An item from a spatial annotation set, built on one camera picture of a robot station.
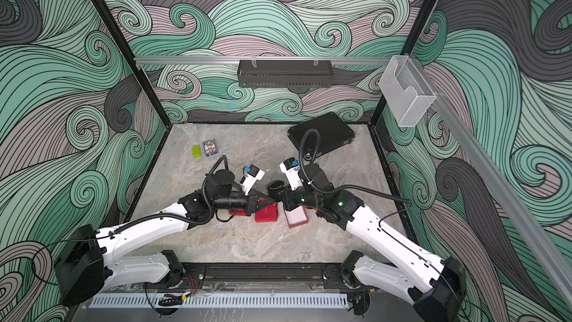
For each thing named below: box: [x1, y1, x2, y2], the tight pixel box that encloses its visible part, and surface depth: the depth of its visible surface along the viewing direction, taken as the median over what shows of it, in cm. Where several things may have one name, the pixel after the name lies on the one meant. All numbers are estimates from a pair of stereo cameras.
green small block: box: [192, 145, 202, 159], surface depth 109 cm
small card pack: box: [202, 137, 218, 158], surface depth 109 cm
